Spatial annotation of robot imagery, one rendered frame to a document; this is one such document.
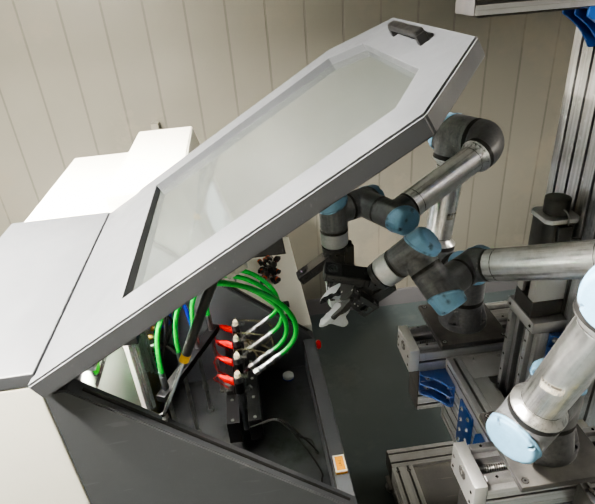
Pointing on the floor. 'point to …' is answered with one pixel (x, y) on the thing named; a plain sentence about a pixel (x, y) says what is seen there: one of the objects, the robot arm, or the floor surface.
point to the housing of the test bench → (25, 342)
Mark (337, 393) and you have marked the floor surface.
